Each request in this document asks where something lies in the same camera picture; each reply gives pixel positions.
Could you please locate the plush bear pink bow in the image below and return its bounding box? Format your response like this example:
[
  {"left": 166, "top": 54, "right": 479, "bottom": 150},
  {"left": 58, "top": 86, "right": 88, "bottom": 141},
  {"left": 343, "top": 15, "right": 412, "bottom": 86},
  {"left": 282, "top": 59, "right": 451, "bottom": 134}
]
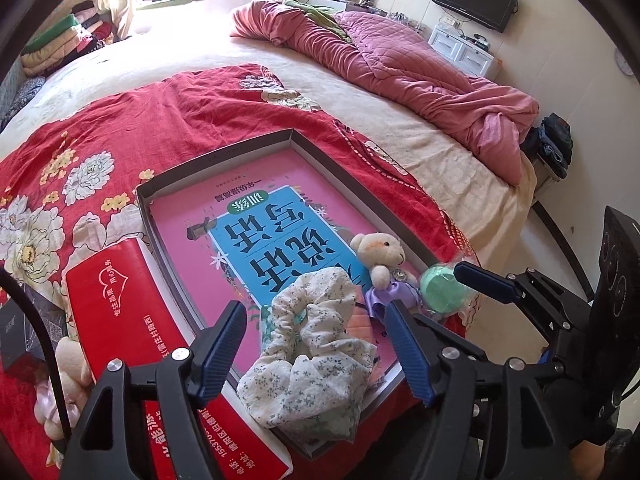
[{"left": 34, "top": 336, "right": 93, "bottom": 469}]

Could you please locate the white floral scrunchie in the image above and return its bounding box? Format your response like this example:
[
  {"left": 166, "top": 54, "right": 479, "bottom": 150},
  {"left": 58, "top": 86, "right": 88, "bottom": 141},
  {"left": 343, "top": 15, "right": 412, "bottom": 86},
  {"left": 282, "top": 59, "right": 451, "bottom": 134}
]
[{"left": 236, "top": 266, "right": 376, "bottom": 441}]

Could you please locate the green sponge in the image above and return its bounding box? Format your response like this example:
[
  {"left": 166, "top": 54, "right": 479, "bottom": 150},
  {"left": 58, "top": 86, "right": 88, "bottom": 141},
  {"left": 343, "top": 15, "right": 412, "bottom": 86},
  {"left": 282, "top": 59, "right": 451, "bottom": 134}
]
[{"left": 419, "top": 263, "right": 477, "bottom": 318}]

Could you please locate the stack of folded blankets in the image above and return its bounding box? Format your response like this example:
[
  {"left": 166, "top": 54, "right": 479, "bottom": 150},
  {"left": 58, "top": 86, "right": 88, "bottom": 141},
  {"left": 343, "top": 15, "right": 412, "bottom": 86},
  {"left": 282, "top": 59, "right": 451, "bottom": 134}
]
[{"left": 20, "top": 0, "right": 118, "bottom": 78}]

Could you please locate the dark clothes pile on chair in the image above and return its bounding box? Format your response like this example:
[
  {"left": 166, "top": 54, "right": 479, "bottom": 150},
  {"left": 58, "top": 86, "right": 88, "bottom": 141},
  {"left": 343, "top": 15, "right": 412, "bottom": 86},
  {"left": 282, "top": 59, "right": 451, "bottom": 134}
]
[{"left": 520, "top": 113, "right": 574, "bottom": 180}]

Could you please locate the grey quilted headboard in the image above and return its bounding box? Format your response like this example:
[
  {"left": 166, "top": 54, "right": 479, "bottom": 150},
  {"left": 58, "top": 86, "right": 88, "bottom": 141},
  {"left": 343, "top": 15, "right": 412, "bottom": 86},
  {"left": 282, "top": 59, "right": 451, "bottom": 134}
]
[{"left": 0, "top": 58, "right": 46, "bottom": 131}]

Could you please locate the red tissue pack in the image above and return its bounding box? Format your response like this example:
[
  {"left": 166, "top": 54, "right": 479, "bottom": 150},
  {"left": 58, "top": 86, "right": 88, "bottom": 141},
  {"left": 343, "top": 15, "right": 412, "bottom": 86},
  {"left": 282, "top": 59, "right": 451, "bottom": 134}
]
[{"left": 66, "top": 237, "right": 293, "bottom": 479}]

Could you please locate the beige bed sheet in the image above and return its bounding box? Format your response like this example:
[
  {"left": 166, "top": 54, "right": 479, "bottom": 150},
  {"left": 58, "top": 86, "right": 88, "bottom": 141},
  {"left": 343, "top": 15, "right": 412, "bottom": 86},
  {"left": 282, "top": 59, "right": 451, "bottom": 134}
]
[{"left": 1, "top": 0, "right": 536, "bottom": 271}]

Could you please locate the pink quilted comforter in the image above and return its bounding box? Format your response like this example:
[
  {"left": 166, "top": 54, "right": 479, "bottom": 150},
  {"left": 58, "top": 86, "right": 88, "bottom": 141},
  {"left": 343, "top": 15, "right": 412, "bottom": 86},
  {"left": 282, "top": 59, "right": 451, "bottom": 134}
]
[{"left": 233, "top": 0, "right": 539, "bottom": 186}]

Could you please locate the white drawer cabinet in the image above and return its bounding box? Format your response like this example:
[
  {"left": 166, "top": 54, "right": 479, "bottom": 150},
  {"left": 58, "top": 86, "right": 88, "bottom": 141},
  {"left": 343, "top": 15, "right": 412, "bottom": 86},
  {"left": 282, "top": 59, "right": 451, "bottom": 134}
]
[{"left": 428, "top": 25, "right": 501, "bottom": 80}]

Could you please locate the round wall clock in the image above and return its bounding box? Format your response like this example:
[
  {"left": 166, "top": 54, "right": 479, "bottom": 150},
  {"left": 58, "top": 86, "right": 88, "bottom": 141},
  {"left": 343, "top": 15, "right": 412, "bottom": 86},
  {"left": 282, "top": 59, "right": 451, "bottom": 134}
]
[{"left": 614, "top": 49, "right": 634, "bottom": 77}]

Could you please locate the grey tray with pink book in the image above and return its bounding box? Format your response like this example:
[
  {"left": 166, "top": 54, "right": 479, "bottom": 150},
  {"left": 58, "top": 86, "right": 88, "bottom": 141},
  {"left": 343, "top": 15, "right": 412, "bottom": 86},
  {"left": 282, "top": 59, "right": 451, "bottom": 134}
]
[{"left": 135, "top": 128, "right": 442, "bottom": 461}]

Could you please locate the dark blue square box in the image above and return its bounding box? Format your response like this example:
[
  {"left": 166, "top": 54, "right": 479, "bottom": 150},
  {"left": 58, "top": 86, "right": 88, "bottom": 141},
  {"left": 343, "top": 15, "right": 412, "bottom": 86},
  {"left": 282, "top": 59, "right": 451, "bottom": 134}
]
[{"left": 1, "top": 285, "right": 67, "bottom": 382}]

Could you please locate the small bear purple ribbon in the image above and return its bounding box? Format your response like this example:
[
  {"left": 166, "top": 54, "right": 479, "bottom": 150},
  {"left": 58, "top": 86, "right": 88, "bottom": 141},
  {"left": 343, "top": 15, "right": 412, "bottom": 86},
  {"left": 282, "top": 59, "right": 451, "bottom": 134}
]
[{"left": 349, "top": 232, "right": 423, "bottom": 322}]

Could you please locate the red floral blanket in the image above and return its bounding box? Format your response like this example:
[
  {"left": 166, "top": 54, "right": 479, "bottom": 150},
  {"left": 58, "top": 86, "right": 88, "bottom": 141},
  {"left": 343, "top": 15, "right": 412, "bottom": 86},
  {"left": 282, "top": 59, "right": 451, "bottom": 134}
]
[{"left": 0, "top": 63, "right": 482, "bottom": 480}]

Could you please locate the black cable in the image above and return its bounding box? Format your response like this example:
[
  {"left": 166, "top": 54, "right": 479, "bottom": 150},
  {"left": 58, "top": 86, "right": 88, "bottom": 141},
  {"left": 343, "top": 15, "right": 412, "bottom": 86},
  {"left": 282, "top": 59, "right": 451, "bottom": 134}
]
[{"left": 0, "top": 266, "right": 74, "bottom": 443}]

